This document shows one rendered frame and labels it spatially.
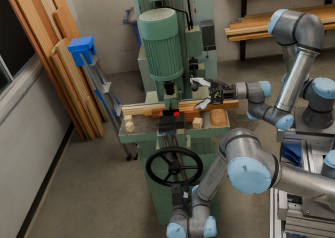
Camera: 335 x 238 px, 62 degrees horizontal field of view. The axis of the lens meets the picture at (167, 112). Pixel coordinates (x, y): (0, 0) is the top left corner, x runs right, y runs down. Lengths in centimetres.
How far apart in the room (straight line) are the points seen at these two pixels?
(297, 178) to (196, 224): 43
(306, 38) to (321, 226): 79
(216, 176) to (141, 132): 58
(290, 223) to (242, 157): 63
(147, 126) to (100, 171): 123
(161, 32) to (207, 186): 69
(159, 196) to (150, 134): 55
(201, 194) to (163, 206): 83
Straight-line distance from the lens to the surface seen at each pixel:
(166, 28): 128
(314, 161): 160
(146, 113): 161
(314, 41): 125
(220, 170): 106
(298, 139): 172
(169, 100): 149
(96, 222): 236
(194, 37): 156
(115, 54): 400
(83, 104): 282
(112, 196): 245
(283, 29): 131
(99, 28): 390
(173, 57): 134
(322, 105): 158
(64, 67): 266
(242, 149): 87
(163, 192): 187
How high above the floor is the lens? 187
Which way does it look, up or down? 37 degrees down
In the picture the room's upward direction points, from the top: 10 degrees counter-clockwise
